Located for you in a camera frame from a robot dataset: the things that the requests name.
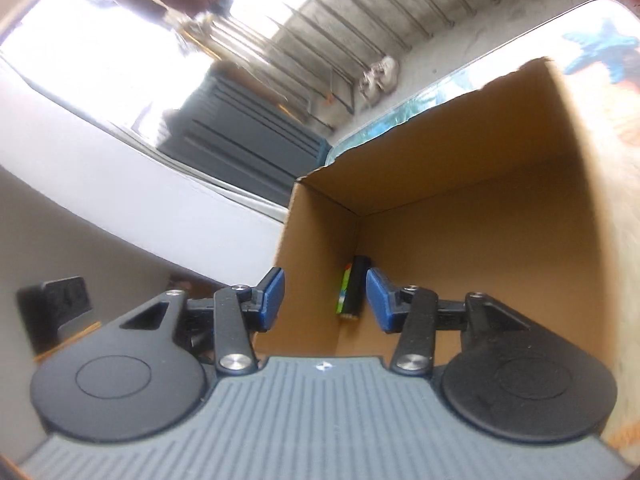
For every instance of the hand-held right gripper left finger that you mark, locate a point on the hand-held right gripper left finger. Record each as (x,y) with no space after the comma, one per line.
(272,300)

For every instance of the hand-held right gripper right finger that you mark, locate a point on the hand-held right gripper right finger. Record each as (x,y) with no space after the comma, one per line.
(380,305)

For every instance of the black battery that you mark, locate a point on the black battery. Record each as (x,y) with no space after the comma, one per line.
(358,285)

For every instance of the green battery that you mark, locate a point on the green battery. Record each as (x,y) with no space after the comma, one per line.
(343,292)

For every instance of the brown cardboard box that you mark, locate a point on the brown cardboard box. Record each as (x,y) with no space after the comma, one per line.
(475,220)

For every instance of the dark folded panel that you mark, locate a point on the dark folded panel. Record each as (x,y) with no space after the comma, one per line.
(240,130)

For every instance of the white sneaker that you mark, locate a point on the white sneaker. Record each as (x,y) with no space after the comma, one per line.
(372,87)
(387,71)

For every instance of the black plastic object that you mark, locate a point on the black plastic object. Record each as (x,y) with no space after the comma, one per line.
(55,310)

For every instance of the metal balcony railing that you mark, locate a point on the metal balcony railing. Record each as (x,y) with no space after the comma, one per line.
(450,22)

